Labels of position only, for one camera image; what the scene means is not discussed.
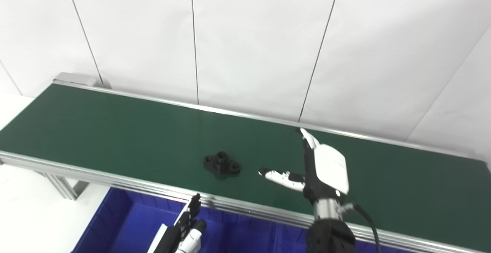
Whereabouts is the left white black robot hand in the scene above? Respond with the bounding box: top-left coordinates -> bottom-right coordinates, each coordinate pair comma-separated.
148,194 -> 208,253

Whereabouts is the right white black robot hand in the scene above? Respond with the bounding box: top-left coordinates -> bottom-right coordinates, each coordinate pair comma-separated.
258,128 -> 350,204

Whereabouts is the black flanged metal part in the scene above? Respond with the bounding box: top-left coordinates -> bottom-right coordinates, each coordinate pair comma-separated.
203,151 -> 242,176

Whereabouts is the blue plastic bin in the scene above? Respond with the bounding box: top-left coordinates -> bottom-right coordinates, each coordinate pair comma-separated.
274,222 -> 417,253
71,187 -> 279,253

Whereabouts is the green conveyor belt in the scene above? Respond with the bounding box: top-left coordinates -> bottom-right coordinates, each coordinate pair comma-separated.
0,80 -> 491,253

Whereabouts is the aluminium conveyor support leg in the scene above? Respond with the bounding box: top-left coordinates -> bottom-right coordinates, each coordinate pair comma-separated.
36,171 -> 91,201

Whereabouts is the grey conveyor end housing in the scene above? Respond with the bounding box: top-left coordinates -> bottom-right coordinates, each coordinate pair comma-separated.
53,72 -> 112,90

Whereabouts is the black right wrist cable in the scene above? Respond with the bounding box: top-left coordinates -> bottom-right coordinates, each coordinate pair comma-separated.
339,203 -> 381,253

